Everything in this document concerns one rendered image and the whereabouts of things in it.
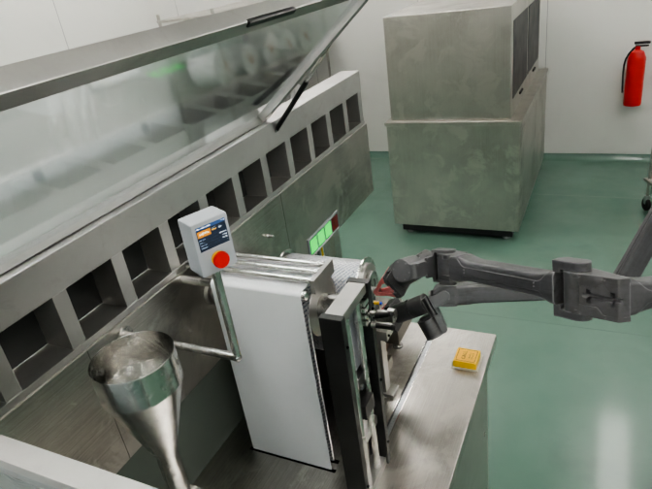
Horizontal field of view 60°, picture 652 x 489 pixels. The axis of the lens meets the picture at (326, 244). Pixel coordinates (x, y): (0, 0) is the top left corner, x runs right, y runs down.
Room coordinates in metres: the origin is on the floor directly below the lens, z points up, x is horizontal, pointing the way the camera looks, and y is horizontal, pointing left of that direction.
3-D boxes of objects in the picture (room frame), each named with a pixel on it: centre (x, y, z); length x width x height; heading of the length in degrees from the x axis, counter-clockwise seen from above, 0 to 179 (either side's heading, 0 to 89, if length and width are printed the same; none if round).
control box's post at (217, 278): (0.89, 0.20, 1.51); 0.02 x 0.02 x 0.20
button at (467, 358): (1.38, -0.38, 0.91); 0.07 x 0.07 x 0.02; 61
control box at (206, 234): (0.88, 0.20, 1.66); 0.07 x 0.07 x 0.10; 36
